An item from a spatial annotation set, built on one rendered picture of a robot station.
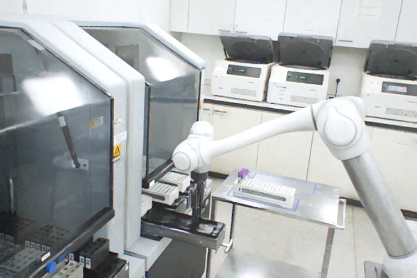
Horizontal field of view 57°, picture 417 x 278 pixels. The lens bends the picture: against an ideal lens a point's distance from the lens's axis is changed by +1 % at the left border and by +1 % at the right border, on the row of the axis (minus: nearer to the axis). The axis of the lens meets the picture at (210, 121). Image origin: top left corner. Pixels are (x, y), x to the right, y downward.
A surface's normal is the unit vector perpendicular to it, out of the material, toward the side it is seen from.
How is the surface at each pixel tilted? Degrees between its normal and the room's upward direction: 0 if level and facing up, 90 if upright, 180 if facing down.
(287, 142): 90
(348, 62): 90
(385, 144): 90
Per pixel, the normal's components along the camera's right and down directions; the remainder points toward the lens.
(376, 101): -0.32, 0.22
